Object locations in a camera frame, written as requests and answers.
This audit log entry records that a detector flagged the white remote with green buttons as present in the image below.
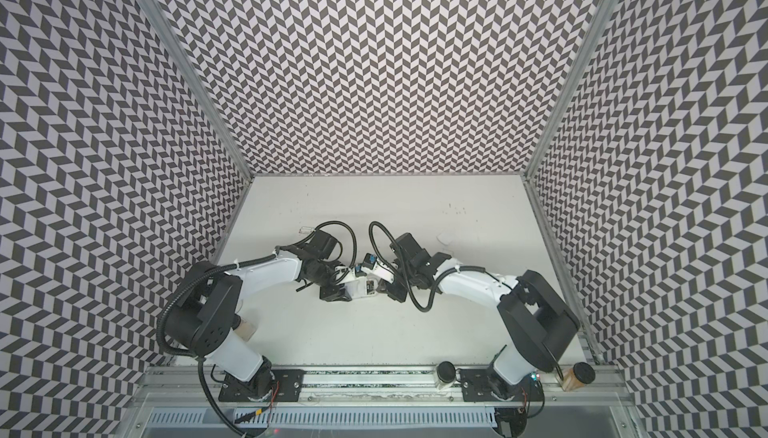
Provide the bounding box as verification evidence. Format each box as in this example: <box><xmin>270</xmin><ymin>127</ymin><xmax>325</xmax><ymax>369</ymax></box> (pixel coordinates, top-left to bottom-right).
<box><xmin>344</xmin><ymin>276</ymin><xmax>381</xmax><ymax>300</ymax></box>

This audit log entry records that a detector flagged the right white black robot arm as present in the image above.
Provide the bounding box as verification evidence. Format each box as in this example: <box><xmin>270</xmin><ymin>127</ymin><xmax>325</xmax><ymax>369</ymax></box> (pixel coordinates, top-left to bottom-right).
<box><xmin>390</xmin><ymin>233</ymin><xmax>580</xmax><ymax>401</ymax></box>

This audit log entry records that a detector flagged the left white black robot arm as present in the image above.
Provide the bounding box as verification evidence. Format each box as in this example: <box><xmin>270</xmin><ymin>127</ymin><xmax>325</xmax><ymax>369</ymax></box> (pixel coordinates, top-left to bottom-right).
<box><xmin>156</xmin><ymin>229</ymin><xmax>343</xmax><ymax>401</ymax></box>

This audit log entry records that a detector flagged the middle cylinder black cap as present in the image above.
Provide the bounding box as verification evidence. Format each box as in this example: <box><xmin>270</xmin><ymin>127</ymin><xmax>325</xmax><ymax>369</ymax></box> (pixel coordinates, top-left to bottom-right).
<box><xmin>433</xmin><ymin>361</ymin><xmax>457</xmax><ymax>391</ymax></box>

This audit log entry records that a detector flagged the left wooden cylinder black cap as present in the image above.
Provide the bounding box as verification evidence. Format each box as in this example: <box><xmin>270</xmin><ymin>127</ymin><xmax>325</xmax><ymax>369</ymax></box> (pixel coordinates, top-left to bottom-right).
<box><xmin>232</xmin><ymin>315</ymin><xmax>256</xmax><ymax>342</ymax></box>

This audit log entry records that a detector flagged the wooden cylinder black cap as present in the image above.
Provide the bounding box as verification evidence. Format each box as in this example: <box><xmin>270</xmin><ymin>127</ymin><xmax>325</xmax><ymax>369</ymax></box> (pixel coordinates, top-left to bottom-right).
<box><xmin>232</xmin><ymin>315</ymin><xmax>256</xmax><ymax>342</ymax></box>
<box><xmin>559</xmin><ymin>362</ymin><xmax>596</xmax><ymax>392</ymax></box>

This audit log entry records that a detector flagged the white ventilation grille strip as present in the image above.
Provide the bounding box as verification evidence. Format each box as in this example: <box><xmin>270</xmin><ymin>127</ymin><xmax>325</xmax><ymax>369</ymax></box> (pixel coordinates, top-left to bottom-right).
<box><xmin>147</xmin><ymin>407</ymin><xmax>497</xmax><ymax>430</ymax></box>

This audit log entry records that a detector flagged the right wooden cylinder black cap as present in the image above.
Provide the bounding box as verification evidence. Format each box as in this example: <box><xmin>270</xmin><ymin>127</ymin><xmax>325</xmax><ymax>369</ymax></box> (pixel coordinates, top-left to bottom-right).
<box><xmin>559</xmin><ymin>362</ymin><xmax>596</xmax><ymax>392</ymax></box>

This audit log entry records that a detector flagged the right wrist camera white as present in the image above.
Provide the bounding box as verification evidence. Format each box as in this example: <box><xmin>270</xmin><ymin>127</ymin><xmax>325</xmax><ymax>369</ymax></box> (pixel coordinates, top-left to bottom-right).
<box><xmin>360</xmin><ymin>253</ymin><xmax>395</xmax><ymax>283</ymax></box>

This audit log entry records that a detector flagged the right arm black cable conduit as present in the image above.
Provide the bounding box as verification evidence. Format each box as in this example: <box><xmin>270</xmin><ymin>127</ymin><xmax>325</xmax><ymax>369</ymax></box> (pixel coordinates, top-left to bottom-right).
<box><xmin>367</xmin><ymin>220</ymin><xmax>487</xmax><ymax>313</ymax></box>

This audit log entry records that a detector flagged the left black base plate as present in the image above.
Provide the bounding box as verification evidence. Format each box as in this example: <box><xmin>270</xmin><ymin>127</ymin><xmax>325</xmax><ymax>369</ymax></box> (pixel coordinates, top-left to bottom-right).
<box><xmin>218</xmin><ymin>369</ymin><xmax>305</xmax><ymax>404</ymax></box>

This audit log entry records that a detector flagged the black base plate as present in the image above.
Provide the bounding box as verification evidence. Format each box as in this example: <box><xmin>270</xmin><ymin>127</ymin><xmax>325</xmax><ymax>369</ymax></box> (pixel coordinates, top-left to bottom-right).
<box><xmin>457</xmin><ymin>368</ymin><xmax>544</xmax><ymax>403</ymax></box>
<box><xmin>218</xmin><ymin>369</ymin><xmax>305</xmax><ymax>404</ymax></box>

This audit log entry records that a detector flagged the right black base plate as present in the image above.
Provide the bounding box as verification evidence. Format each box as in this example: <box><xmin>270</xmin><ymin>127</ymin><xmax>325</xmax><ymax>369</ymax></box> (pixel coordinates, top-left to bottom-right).
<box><xmin>457</xmin><ymin>368</ymin><xmax>544</xmax><ymax>403</ymax></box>

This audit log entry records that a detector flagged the aluminium mounting rail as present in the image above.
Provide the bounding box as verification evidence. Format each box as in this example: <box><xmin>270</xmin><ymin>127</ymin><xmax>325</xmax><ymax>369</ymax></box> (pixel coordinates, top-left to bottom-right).
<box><xmin>134</xmin><ymin>365</ymin><xmax>634</xmax><ymax>409</ymax></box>

